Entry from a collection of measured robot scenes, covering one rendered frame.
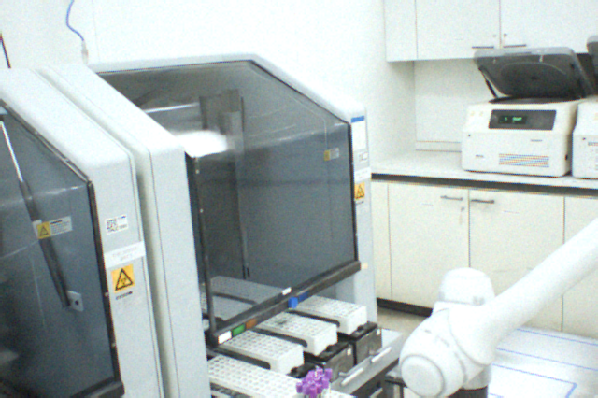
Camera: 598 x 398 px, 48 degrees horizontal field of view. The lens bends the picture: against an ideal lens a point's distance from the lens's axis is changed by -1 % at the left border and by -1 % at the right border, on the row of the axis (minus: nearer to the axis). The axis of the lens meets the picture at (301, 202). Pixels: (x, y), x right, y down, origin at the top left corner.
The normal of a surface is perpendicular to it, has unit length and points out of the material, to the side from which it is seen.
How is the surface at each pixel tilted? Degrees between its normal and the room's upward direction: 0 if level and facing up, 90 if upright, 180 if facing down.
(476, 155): 90
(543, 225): 90
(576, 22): 90
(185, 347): 90
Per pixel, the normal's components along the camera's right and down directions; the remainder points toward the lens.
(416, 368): -0.57, 0.37
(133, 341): 0.79, 0.08
